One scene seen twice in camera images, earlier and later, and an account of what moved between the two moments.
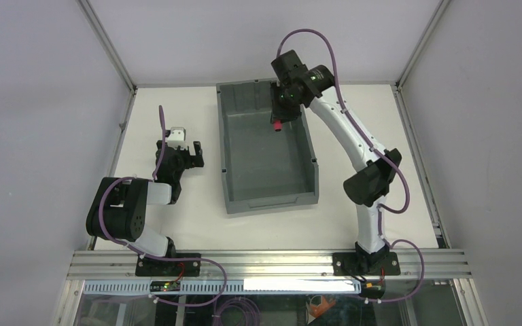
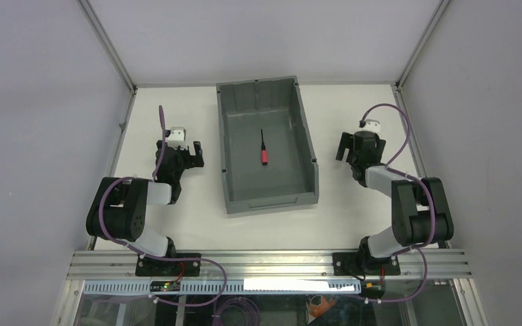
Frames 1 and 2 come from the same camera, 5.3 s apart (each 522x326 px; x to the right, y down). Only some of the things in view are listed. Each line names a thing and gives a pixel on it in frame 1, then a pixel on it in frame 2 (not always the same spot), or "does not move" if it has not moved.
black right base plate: x=366 y=263 does not move
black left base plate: x=147 y=267 does not move
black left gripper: x=179 y=155 does not move
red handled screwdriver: x=277 y=125 → x=264 y=154
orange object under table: x=317 y=310 does not move
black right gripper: x=285 y=113 → x=357 y=143
